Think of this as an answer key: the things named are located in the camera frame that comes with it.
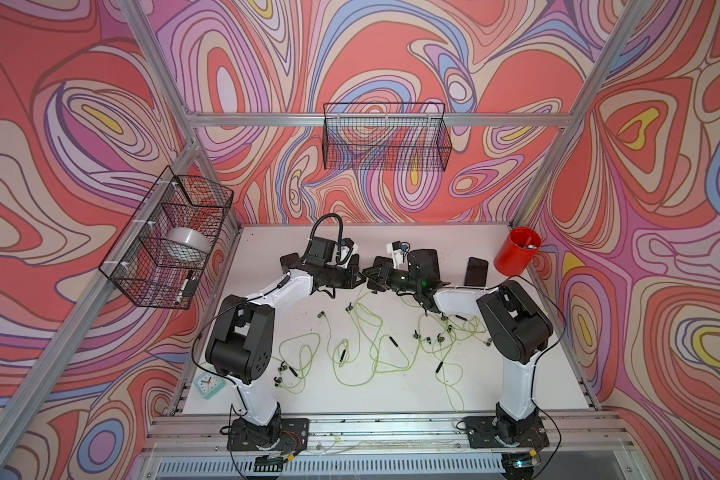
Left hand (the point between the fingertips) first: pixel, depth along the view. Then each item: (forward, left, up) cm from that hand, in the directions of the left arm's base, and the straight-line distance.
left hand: (368, 280), depth 89 cm
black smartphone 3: (0, -5, +7) cm, 9 cm away
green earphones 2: (-4, +6, -11) cm, 13 cm away
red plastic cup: (+14, -51, -3) cm, 53 cm away
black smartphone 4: (+11, -39, -11) cm, 42 cm away
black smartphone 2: (-1, +4, +9) cm, 10 cm away
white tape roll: (-4, +44, +20) cm, 49 cm away
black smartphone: (+15, +28, -9) cm, 33 cm away
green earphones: (-18, +21, -12) cm, 30 cm away
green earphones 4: (-11, -22, -12) cm, 28 cm away
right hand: (+1, +1, -1) cm, 2 cm away
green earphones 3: (-13, -2, -13) cm, 18 cm away
